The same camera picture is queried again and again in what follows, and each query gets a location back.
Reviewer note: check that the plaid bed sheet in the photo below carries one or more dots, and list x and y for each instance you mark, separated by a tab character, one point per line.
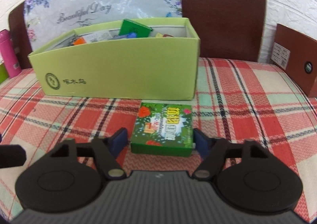
247	115

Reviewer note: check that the yellow slim box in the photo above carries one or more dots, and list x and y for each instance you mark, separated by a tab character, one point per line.
159	35

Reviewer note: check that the blue plastic tape dispenser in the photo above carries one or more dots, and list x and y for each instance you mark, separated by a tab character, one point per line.
130	35

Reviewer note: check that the brown cardboard box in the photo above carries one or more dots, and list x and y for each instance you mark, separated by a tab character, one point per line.
294	48

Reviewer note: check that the large light green box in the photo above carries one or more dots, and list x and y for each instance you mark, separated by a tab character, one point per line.
123	65

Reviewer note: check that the brown wooden headboard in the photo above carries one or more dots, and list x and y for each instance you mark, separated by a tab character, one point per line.
223	16

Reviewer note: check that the green flower print box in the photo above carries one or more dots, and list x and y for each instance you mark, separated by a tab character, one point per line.
161	127

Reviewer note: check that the small green cardboard box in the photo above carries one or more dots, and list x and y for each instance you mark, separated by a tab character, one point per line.
2	74

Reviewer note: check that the pink thermos bottle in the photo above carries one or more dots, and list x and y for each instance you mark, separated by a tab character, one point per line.
8	53

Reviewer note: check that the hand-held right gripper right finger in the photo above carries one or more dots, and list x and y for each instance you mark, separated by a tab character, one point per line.
201	144

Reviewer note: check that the plain green box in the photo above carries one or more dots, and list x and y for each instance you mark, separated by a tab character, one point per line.
133	28

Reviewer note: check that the steel wool scrubber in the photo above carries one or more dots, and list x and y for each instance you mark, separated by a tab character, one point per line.
70	41

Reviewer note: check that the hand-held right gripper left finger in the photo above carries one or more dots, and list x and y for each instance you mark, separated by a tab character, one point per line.
118	142

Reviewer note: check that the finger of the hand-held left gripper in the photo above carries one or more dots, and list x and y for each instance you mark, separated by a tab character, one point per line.
12	156

